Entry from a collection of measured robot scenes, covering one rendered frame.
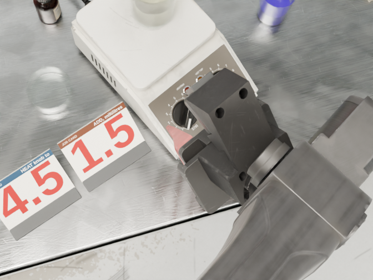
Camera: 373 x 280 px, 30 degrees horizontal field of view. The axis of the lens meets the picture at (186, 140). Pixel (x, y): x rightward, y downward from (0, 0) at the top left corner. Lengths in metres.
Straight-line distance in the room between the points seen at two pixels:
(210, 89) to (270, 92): 0.32
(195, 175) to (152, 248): 0.21
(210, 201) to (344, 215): 0.20
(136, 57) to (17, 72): 0.17
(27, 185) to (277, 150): 0.39
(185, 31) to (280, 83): 0.15
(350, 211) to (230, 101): 0.13
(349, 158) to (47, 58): 0.45
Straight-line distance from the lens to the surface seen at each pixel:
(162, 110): 0.80
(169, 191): 0.83
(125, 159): 0.84
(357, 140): 0.56
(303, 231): 0.46
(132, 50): 0.79
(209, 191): 0.65
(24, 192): 0.82
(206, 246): 0.83
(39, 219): 0.83
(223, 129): 0.55
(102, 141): 0.82
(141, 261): 0.82
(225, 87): 0.56
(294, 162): 0.49
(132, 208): 0.83
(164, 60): 0.78
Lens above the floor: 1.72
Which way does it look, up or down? 75 degrees down
